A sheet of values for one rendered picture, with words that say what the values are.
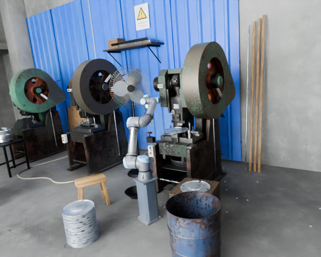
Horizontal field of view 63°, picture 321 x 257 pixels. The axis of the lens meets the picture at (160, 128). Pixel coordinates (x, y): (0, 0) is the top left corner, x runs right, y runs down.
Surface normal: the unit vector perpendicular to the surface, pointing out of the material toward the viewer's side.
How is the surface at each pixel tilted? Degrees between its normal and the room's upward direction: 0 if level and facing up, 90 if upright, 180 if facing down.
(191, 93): 101
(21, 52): 90
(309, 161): 90
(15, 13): 90
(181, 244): 92
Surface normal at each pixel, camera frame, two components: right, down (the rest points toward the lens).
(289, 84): -0.57, 0.22
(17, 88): 0.85, 0.04
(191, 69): -0.57, -0.11
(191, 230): -0.16, 0.26
